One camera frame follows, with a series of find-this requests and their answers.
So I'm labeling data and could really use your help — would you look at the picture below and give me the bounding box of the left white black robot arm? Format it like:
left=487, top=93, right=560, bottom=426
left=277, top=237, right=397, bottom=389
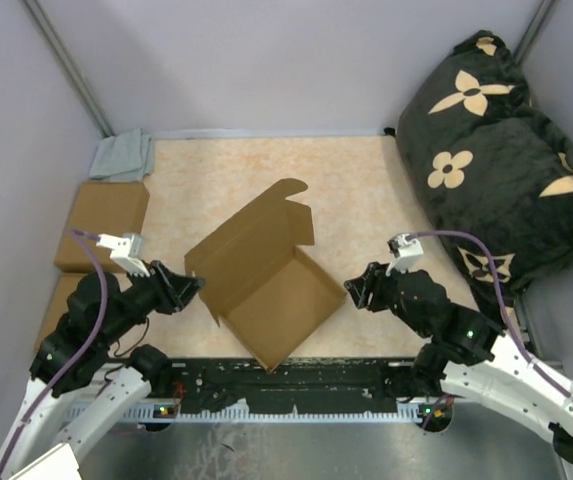
left=0, top=261, right=205, bottom=479

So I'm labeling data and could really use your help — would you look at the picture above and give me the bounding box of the folded brown box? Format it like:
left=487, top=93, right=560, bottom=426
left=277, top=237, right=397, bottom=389
left=33, top=273, right=85, bottom=352
left=54, top=181, right=150, bottom=273

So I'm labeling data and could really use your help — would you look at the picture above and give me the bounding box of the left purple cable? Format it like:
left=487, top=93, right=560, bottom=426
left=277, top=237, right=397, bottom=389
left=0, top=228, right=150, bottom=480

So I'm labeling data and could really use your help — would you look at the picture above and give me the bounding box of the grey cloth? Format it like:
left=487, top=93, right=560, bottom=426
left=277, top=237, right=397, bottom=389
left=89, top=129, right=154, bottom=183

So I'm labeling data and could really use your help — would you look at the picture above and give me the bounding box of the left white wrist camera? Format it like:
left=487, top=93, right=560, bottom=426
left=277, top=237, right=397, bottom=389
left=96, top=233, right=150, bottom=277

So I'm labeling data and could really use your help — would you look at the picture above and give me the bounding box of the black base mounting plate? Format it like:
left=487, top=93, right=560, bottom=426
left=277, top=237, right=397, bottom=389
left=115, top=357, right=473, bottom=434

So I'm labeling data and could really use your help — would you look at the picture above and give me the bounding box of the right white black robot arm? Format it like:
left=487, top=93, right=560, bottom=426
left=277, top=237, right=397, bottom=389
left=344, top=262, right=573, bottom=464

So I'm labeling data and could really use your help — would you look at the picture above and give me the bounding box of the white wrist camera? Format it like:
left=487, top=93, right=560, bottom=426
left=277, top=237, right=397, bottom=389
left=96, top=233, right=150, bottom=277
left=386, top=233, right=424, bottom=276

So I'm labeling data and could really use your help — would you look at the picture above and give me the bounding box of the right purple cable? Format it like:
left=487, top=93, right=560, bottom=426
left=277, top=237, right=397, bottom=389
left=405, top=229, right=573, bottom=431

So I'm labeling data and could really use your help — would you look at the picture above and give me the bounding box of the purple cable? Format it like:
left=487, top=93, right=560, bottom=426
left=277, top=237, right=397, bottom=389
left=405, top=229, right=573, bottom=431
left=0, top=228, right=150, bottom=480

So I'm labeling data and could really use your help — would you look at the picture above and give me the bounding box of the white paper sheet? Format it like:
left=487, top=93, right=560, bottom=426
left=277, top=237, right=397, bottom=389
left=10, top=443, right=82, bottom=480

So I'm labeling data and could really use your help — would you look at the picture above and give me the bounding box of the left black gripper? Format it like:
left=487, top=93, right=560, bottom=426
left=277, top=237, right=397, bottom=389
left=101, top=259, right=207, bottom=344

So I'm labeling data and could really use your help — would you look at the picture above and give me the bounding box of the black floral pillow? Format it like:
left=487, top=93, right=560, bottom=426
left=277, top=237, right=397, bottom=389
left=395, top=31, right=573, bottom=305

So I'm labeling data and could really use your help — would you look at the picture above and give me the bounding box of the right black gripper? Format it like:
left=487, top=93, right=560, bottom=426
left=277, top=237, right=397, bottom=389
left=344, top=257, right=430, bottom=338

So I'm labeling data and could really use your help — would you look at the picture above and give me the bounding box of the folded brown box lower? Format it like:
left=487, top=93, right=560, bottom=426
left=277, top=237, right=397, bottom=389
left=33, top=273, right=85, bottom=352

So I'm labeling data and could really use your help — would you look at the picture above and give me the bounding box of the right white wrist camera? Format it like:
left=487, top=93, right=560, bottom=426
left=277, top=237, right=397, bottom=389
left=386, top=233, right=424, bottom=276

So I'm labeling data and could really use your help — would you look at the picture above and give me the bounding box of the brown cardboard box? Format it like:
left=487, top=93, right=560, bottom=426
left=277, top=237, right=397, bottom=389
left=184, top=178, right=346, bottom=372

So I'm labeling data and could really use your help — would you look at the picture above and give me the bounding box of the folded brown box upper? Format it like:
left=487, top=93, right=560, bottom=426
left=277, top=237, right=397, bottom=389
left=54, top=181, right=150, bottom=273

